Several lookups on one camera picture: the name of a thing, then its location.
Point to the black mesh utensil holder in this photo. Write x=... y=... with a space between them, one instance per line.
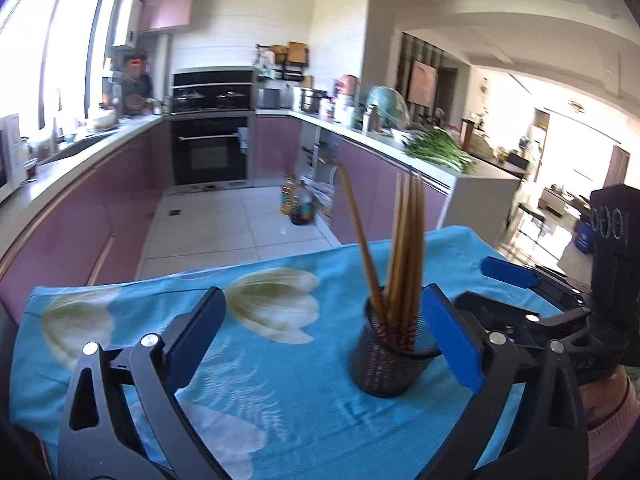
x=380 y=375

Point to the black wall rack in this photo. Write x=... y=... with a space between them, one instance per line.
x=282 y=70

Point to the steel sink faucet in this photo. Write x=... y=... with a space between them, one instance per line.
x=57 y=120

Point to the stainless steel pot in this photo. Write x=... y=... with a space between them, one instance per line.
x=312 y=101

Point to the pink base cabinets with sink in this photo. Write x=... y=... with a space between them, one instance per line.
x=90 y=210

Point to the pink wall cabinets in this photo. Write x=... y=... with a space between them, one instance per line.
x=167 y=7

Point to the steel thermos bottle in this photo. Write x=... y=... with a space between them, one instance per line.
x=371 y=119

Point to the blue floral tablecloth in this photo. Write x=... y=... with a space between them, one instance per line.
x=300 y=410

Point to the black lidded pot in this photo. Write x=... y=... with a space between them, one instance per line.
x=190 y=97
x=231 y=97

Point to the brown tumbler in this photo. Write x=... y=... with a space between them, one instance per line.
x=466 y=134

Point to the pink wall painting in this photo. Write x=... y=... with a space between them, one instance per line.
x=422 y=84

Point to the black built-in stove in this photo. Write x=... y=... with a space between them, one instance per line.
x=212 y=80

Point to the pink kettle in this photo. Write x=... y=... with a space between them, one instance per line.
x=348 y=86

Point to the blue bin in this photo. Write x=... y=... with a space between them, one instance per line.
x=582 y=237

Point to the kitchen window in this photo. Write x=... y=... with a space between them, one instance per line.
x=50 y=35

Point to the black built-in oven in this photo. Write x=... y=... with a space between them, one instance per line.
x=210 y=150

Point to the yellow cooking oil bottle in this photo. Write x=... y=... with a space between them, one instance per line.
x=287 y=197

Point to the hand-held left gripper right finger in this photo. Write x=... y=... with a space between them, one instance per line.
x=452 y=340

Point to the white water heater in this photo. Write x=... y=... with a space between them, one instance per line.
x=126 y=22

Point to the pink base cabinets with peninsula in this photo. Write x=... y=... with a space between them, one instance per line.
x=380 y=180

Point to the white microwave oven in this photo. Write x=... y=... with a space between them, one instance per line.
x=7 y=155

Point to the white casserole pot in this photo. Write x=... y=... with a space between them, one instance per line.
x=102 y=119

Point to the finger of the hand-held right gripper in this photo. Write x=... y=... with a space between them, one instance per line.
x=507 y=270
x=480 y=305

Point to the wooden cutting board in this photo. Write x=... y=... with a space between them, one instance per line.
x=297 y=52

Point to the black hanging frying pan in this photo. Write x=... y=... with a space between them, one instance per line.
x=145 y=85

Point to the mint green food cover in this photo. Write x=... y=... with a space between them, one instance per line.
x=387 y=106

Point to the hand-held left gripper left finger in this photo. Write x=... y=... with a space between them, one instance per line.
x=197 y=340

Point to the bundle of wooden chopsticks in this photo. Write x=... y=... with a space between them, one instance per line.
x=405 y=240

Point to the woven basket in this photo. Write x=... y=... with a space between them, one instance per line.
x=132 y=102

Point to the dark liquid bottle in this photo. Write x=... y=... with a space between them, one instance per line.
x=301 y=207

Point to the bunch of green vegetables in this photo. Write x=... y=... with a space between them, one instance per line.
x=440 y=150

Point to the clear plastic bag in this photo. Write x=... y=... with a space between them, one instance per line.
x=322 y=200

